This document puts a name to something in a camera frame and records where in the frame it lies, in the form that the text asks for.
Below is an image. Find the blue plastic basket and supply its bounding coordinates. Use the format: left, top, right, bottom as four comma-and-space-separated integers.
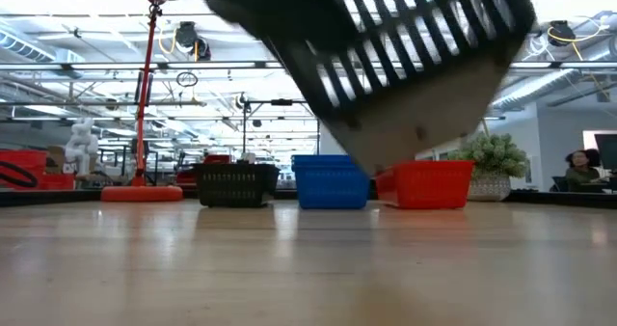
291, 159, 361, 169
293, 165, 371, 210
290, 153, 357, 163

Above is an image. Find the black plastic basket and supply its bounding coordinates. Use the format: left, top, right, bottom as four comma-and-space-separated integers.
192, 162, 282, 170
194, 167, 280, 208
190, 0, 537, 177

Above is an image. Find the red plastic basket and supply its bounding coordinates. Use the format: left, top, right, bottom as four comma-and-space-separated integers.
385, 159, 476, 169
374, 165, 476, 210

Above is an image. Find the red storage crate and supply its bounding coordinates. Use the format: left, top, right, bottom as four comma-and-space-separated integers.
174, 152, 233, 188
0, 149, 77, 192

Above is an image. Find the red desk lamp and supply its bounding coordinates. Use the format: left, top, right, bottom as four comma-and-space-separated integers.
99, 0, 190, 204

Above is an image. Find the green artificial plant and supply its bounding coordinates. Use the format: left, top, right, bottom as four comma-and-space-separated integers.
447, 131, 530, 203

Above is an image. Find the white humanoid figure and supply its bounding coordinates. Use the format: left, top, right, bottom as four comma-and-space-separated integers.
64, 117, 100, 177

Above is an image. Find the person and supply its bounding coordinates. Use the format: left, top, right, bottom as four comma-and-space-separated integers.
564, 149, 609, 193

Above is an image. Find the dark computer monitor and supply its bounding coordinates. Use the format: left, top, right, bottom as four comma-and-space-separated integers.
593, 132, 617, 173

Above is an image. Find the black ceiling cable reel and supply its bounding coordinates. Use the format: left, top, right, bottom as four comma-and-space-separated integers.
547, 19, 574, 47
174, 20, 213, 62

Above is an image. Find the black metal table frame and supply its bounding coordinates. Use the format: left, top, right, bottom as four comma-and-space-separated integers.
0, 188, 617, 209

